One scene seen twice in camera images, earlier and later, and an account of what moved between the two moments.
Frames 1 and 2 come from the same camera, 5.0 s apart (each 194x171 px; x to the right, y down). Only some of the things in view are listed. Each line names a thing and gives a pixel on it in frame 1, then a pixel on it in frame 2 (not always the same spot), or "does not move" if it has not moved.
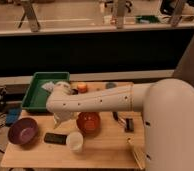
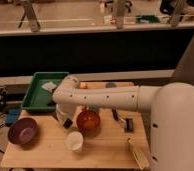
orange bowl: x=88 y=122 does not move
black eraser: x=55 y=138 -> x=67 y=124
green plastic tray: x=36 y=98 does not move
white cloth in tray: x=48 y=86 does not move
